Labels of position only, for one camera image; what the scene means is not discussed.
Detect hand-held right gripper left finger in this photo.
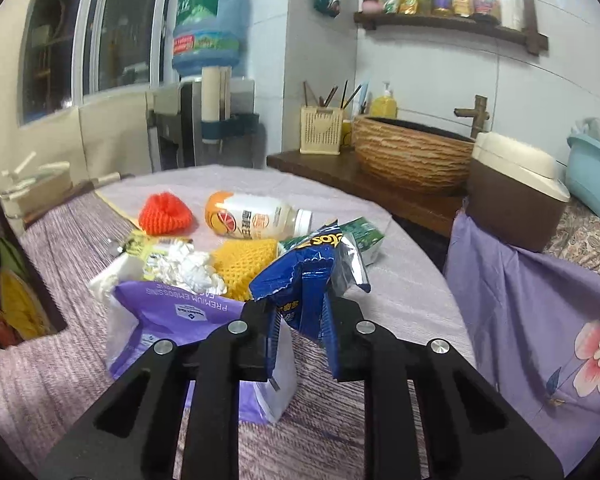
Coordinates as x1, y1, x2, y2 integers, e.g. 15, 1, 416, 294
40, 300, 282, 480

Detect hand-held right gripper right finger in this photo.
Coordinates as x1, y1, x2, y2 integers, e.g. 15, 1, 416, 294
324, 295, 564, 480

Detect blue chip bag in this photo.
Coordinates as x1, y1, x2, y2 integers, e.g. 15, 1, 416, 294
249, 220, 372, 346

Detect yellow foam net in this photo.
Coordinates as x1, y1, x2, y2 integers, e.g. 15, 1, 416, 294
210, 238, 281, 302

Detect purple tissue package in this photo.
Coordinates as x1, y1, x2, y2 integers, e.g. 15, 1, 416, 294
89, 255, 298, 423

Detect green drink carton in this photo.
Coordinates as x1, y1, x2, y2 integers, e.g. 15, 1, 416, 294
280, 216, 392, 266

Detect plastic bottle orange label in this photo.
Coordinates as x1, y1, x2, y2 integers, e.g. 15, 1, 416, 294
204, 191, 313, 241

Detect orange foam net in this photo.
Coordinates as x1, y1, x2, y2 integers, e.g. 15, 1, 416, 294
138, 193, 193, 235

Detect crumpled white tissue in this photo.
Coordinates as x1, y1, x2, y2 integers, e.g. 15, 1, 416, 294
142, 242, 228, 296

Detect purple floral cloth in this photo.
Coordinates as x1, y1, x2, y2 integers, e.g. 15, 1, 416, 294
442, 205, 600, 476

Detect wooden counter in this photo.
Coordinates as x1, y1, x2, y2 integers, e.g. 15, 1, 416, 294
266, 149, 468, 238

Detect woven basin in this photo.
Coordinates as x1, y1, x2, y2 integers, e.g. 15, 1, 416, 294
352, 115, 476, 195

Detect cream chopstick holder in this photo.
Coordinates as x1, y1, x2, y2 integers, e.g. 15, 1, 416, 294
300, 105, 344, 155

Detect brown box cream lid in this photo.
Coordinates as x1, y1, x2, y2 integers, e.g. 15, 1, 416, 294
466, 131, 572, 253

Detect water dispenser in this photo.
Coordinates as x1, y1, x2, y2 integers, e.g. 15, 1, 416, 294
145, 77, 261, 171

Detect yellow soap bottle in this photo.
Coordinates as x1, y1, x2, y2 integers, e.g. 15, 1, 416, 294
370, 81, 398, 118

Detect printed poster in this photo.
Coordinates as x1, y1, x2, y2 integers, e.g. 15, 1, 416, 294
0, 200, 68, 351

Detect cream plastic tool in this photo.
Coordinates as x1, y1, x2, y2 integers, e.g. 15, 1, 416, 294
0, 152, 73, 216

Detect paisley cloth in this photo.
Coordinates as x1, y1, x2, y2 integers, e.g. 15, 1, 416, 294
542, 197, 600, 283

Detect wooden faucet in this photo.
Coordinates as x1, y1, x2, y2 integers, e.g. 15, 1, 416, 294
454, 95, 491, 138

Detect teal plastic basin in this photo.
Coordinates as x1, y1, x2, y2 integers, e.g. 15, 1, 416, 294
566, 134, 600, 218

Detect blue water jug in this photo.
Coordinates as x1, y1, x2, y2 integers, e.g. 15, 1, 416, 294
171, 0, 251, 81

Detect window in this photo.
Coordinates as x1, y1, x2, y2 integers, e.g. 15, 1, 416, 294
17, 0, 191, 126

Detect wooden wall shelf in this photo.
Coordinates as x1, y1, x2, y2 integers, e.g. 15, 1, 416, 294
354, 10, 550, 56

